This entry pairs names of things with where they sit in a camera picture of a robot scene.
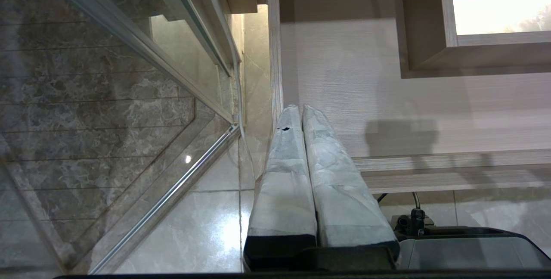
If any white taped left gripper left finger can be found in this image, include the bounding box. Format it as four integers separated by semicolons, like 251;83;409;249
243;104;319;272

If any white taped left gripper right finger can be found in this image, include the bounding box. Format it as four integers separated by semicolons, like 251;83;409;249
302;104;401;267

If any wooden vanity drawer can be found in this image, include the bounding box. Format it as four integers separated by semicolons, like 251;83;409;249
266;0;551;194

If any grey robot torso part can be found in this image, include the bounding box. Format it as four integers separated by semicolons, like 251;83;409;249
395;225;551;271

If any thin black looped cable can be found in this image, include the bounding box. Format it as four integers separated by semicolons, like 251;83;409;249
377;190;427;237

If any glass shower screen pale frame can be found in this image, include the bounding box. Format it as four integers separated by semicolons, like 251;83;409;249
0;0;242;276

